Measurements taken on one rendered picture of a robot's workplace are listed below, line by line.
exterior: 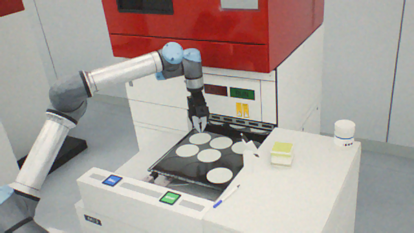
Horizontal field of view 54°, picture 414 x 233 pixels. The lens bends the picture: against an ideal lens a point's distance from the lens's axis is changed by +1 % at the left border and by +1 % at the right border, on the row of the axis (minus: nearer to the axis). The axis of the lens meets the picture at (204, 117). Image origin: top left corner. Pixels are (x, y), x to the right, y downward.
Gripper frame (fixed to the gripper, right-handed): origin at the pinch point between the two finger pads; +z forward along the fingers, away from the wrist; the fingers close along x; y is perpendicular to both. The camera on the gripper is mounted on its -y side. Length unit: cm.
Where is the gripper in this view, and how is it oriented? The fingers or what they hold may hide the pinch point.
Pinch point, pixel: (200, 130)
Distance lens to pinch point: 174.5
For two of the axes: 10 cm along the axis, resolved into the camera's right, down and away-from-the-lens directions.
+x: -9.8, 1.7, -1.2
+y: -1.9, -4.4, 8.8
